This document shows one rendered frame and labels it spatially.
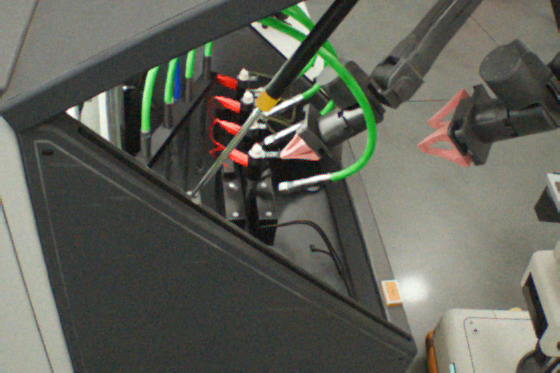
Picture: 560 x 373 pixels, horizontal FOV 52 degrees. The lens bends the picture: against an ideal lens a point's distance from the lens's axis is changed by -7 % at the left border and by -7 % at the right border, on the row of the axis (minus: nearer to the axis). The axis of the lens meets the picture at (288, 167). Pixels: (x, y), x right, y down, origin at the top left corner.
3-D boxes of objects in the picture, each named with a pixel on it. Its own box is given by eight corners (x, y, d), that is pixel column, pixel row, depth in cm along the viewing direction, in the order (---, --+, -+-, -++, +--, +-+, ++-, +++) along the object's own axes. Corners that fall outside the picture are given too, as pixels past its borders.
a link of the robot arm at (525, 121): (567, 137, 71) (571, 101, 74) (543, 103, 68) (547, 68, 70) (518, 146, 76) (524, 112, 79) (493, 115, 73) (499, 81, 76)
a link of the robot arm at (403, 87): (419, 87, 100) (393, 78, 108) (382, 38, 95) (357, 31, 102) (371, 138, 100) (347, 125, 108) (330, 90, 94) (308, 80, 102)
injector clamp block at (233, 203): (269, 266, 127) (279, 218, 116) (222, 268, 124) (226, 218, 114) (251, 157, 151) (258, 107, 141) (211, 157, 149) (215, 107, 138)
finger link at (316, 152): (267, 126, 112) (308, 104, 108) (291, 151, 116) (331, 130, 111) (262, 151, 107) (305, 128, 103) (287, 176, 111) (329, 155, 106)
